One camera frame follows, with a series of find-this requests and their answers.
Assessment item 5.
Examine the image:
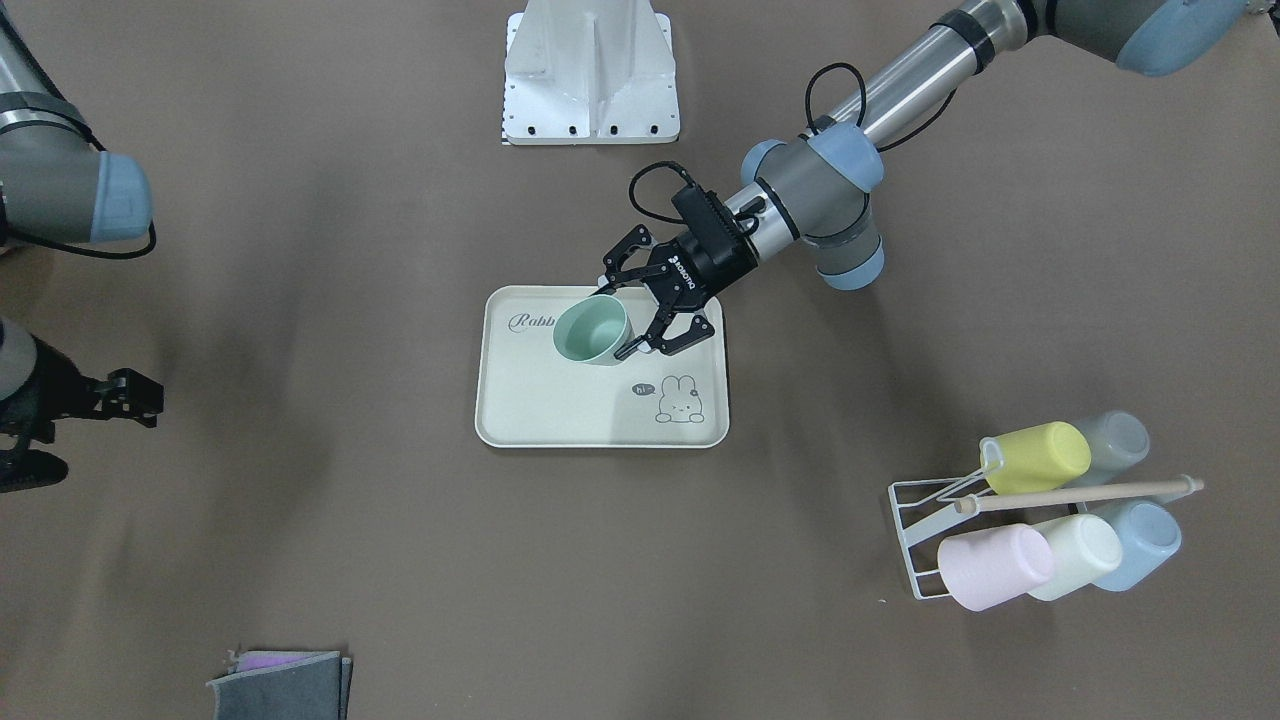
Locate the green cup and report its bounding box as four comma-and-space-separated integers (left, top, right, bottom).
553, 293, 635, 366

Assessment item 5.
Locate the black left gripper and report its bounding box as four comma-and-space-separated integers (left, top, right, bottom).
596, 184, 762, 361

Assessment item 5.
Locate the yellow cup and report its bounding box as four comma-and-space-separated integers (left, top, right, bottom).
983, 421, 1092, 495

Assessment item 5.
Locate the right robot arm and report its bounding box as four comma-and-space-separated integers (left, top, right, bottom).
1, 15, 165, 492

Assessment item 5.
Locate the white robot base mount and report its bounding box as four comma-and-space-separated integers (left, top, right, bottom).
500, 1, 681, 146

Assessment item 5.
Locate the blue cup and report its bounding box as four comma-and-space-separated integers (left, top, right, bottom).
1092, 498, 1183, 592

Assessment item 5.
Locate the pink cup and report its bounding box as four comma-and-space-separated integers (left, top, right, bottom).
937, 523, 1056, 612

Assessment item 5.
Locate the white wire cup rack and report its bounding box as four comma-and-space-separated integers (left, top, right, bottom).
888, 438, 1204, 601

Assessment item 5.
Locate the folded grey cloth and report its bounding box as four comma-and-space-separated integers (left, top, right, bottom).
207, 650, 353, 719

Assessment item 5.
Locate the cream cup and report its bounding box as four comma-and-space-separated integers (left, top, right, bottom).
1028, 512, 1124, 601

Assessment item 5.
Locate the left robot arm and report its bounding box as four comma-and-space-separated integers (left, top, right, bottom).
596, 1, 1277, 363

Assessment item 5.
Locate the grey cup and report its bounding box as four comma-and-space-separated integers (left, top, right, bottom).
1064, 410, 1151, 488

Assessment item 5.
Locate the cream rabbit tray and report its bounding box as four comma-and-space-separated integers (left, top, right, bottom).
475, 284, 730, 448

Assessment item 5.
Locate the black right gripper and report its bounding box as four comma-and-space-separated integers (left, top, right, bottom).
1, 337, 165, 493

